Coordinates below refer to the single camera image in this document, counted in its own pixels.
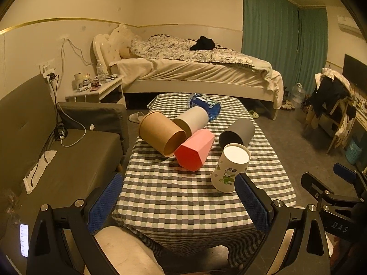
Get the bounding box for white bed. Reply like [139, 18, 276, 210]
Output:
[93, 24, 284, 121]

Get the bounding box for white nightstand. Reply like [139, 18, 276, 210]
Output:
[65, 75, 127, 110]

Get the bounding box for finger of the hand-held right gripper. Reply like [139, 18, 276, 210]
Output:
[333, 162, 367, 204]
[300, 172, 336, 204]

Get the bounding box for black garment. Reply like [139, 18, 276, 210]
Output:
[190, 36, 216, 50]

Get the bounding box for black television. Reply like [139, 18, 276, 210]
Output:
[343, 53, 367, 88]

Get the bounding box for dark jacket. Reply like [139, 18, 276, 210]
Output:
[309, 77, 350, 118]

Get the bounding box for white cloth strip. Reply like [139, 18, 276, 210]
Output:
[23, 150, 58, 194]

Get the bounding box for black coiled cable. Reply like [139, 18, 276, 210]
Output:
[55, 124, 69, 141]

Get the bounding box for wall switch panel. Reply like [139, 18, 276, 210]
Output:
[39, 60, 57, 74]

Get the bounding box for white air conditioner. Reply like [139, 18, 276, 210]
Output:
[337, 14, 364, 37]

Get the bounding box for checked tablecloth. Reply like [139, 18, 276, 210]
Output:
[112, 93, 296, 268]

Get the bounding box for floral quilt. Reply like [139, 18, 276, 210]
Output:
[130, 34, 254, 65]

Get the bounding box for grey sofa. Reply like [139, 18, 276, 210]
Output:
[0, 74, 129, 264]

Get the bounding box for blue laundry basket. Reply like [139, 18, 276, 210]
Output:
[345, 141, 363, 165]

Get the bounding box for white slipper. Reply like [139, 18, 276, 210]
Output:
[128, 112, 148, 123]

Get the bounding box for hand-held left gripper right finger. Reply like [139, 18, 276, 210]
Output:
[234, 173, 330, 275]

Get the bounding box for large clear water jug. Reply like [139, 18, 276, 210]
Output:
[292, 82, 305, 108]

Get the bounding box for wide green curtain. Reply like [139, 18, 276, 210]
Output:
[242, 0, 300, 86]

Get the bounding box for narrow green curtain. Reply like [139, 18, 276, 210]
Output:
[298, 7, 329, 94]

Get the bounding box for tape roll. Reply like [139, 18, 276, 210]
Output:
[74, 72, 92, 84]

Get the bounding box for lit smartphone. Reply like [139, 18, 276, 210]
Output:
[19, 223, 30, 259]

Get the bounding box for person's leg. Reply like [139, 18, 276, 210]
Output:
[94, 226, 159, 275]

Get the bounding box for white printed paper cup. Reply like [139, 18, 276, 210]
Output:
[211, 143, 252, 193]

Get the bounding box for white charging cable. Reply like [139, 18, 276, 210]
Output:
[57, 103, 87, 147]

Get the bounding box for grey plastic cup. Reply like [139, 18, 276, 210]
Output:
[219, 118, 256, 149]

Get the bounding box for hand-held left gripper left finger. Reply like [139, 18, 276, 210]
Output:
[26, 172, 124, 275]

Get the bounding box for pink faceted cup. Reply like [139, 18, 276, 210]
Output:
[174, 129, 215, 173]

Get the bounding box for wooden chair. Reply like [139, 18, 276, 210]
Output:
[305, 67, 358, 154]

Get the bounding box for blue water bottle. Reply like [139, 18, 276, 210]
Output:
[188, 92, 221, 121]

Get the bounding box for brown paper cup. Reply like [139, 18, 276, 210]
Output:
[138, 111, 187, 158]

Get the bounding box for white plastic cup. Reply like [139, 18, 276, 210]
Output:
[172, 106, 209, 138]

